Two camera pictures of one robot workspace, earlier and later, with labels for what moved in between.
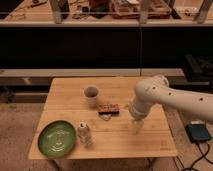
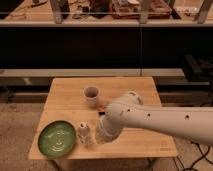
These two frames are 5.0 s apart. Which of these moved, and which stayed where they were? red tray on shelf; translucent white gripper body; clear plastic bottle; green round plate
Moved: translucent white gripper body
Stayed: green round plate; clear plastic bottle; red tray on shelf
